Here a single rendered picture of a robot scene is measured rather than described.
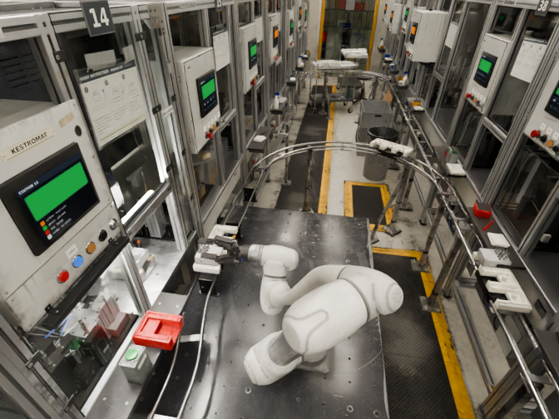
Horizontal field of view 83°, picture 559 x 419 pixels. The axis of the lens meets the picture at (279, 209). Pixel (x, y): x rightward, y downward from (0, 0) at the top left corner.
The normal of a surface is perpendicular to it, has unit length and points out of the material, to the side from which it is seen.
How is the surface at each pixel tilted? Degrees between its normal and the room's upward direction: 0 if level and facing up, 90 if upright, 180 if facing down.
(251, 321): 0
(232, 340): 0
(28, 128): 90
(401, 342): 0
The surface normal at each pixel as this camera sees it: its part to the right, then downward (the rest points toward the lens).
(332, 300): 0.10, -0.68
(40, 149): 0.99, 0.10
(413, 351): 0.00, -0.82
